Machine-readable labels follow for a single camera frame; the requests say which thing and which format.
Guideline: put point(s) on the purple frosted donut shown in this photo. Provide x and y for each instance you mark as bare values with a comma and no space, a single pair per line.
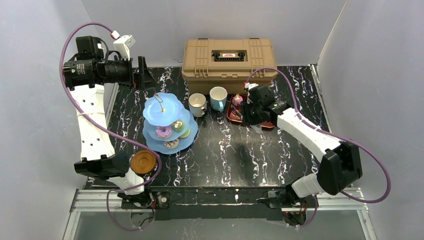
163,132

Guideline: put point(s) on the aluminium frame rail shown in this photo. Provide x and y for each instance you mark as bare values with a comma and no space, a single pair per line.
94,200

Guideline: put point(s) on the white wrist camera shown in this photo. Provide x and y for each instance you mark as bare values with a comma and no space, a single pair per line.
248,86
123,45

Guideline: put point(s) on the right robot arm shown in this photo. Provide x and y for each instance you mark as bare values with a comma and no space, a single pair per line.
339,161

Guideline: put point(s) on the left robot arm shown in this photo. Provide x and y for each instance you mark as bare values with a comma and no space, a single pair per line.
85,75

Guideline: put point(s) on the light blue mug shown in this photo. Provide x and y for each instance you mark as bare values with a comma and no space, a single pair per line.
218,98

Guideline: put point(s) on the brown wooden coaster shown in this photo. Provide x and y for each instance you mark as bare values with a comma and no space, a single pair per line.
143,162

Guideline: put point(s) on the blue three-tier cake stand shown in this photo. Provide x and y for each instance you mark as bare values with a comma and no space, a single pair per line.
162,110

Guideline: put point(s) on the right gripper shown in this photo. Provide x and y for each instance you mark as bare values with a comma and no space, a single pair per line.
250,114

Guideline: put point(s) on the chocolate sprinkle donut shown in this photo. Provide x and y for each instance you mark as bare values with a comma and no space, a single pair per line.
172,144

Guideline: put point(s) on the pink cupcake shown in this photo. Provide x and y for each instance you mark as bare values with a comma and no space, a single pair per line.
237,100

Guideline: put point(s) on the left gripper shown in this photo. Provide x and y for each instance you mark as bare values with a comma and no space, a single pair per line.
135,73

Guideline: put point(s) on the green frosted donut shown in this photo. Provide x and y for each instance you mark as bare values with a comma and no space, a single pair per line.
185,134

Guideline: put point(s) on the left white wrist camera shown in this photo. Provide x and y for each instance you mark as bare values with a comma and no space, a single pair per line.
123,45

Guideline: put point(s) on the pink round pastry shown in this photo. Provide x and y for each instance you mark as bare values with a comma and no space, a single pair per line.
236,115

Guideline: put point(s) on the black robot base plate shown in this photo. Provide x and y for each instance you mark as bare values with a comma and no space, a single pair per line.
269,203

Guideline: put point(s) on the tan plastic toolbox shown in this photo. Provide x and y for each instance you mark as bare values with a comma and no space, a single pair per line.
227,63

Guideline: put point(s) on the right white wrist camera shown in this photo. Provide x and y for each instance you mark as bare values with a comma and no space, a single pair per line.
248,86

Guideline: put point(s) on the green kiwi tart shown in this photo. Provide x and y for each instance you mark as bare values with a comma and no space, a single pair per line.
178,126

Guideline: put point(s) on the white mug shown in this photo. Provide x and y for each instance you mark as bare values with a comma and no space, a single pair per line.
197,104

